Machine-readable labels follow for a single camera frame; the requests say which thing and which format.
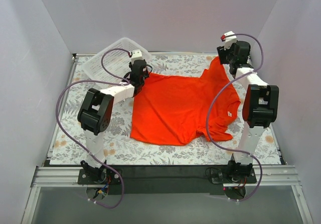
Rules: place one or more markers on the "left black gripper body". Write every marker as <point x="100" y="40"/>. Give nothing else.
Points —
<point x="138" y="85"/>

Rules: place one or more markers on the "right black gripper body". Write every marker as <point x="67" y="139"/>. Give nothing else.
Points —
<point x="223" y="55"/>

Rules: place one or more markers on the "orange t-shirt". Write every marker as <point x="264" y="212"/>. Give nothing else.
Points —
<point x="174" y="110"/>

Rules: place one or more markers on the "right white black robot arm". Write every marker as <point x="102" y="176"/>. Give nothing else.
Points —
<point x="259" y="107"/>

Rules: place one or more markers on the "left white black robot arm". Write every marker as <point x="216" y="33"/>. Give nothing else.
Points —
<point x="95" y="115"/>

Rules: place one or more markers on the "white plastic basket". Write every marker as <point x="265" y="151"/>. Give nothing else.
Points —
<point x="114" y="59"/>

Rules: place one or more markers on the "floral patterned table mat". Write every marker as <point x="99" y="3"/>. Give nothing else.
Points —
<point x="119" y="147"/>

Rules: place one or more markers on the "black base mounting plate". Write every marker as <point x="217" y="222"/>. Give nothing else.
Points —
<point x="164" y="179"/>

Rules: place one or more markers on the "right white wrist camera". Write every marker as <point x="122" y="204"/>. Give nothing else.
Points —
<point x="228" y="39"/>

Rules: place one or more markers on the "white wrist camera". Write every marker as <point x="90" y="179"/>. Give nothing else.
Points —
<point x="136" y="55"/>
<point x="228" y="39"/>

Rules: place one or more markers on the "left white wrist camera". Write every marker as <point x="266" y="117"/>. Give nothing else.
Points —
<point x="136" y="55"/>

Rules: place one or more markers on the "aluminium frame rail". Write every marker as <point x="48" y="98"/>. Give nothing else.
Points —
<point x="167" y="194"/>

